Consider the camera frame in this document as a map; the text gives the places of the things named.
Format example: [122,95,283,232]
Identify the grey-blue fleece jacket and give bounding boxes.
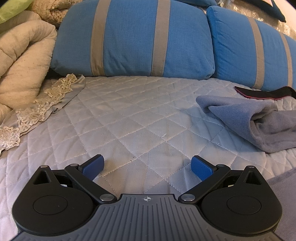
[196,95,295,240]

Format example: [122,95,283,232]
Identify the right blue striped pillow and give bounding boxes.
[206,6,295,91]

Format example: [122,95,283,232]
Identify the blue striped pillow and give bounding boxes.
[206,6,295,91]
[51,1,215,80]

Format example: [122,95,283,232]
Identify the left blue striped pillow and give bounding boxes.
[51,1,215,80]

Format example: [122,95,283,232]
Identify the beige folded comforter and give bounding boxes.
[1,11,57,120]

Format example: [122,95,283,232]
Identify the beige knitted blanket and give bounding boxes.
[27,0,82,28]

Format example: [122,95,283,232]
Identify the green blanket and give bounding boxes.
[0,0,33,24]

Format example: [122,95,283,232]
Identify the black strap with red edge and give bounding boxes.
[234,85,296,100]

